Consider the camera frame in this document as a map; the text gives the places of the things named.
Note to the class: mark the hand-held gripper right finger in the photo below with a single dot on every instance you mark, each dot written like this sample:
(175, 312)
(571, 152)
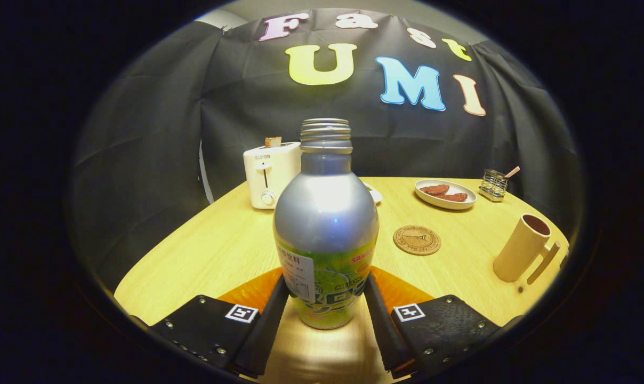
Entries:
(386, 330)

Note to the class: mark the white divided dish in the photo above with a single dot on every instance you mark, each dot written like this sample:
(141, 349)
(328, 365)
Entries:
(376, 195)

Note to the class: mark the pink checkered straw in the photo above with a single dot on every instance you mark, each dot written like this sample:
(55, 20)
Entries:
(512, 172)

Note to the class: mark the wooden table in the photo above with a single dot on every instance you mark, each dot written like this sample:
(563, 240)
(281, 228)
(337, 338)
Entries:
(220, 250)

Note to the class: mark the white oval plate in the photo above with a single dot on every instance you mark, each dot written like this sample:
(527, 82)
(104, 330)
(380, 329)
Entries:
(458, 205)

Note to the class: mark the red meat slice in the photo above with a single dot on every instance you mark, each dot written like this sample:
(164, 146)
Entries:
(435, 189)
(454, 197)

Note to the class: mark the black backdrop cloth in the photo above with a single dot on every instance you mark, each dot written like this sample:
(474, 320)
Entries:
(157, 133)

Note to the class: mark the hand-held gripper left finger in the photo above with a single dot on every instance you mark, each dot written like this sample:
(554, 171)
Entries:
(263, 330)

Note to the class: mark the toast slice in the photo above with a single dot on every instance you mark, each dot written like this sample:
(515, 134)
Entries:
(273, 142)

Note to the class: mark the white toaster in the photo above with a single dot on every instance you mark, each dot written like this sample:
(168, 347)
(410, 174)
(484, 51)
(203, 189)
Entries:
(271, 181)

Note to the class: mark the round cork coaster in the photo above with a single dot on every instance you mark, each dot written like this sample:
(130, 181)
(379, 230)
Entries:
(417, 240)

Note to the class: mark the silver green juice bottle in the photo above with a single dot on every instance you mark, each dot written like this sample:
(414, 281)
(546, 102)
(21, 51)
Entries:
(324, 213)

